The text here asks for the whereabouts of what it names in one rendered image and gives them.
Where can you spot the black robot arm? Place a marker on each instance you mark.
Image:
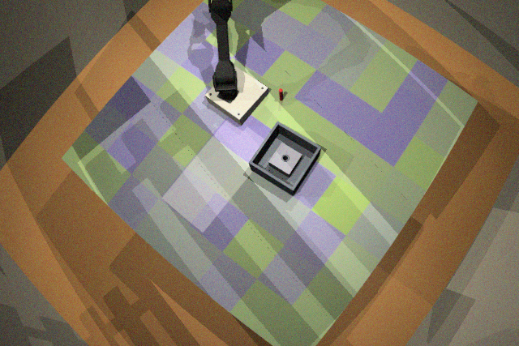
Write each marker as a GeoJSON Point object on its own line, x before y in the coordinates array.
{"type": "Point", "coordinates": [224, 78]}

